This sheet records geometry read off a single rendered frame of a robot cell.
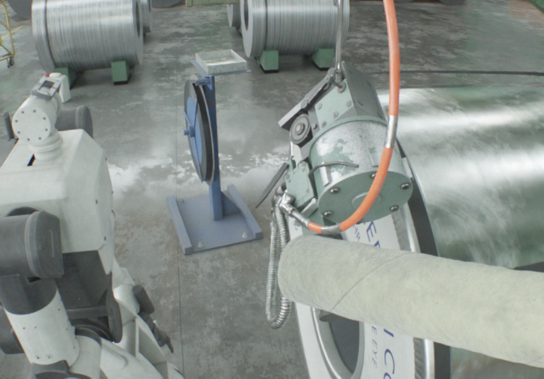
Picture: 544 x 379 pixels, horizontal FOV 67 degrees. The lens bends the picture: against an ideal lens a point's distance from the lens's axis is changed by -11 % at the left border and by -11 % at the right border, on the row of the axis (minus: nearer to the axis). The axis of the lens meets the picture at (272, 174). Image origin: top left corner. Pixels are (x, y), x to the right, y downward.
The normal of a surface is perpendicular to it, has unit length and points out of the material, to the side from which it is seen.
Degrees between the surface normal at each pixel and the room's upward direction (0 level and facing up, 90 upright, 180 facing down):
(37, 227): 49
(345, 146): 37
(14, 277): 90
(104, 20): 79
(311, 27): 101
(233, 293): 0
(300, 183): 58
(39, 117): 90
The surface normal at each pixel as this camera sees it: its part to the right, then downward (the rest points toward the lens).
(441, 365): 0.16, -0.04
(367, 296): -0.73, 0.02
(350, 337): 0.02, -0.82
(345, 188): 0.10, 0.80
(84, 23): 0.18, 0.29
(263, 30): 0.18, 0.64
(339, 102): -0.78, -0.30
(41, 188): 0.15, -0.34
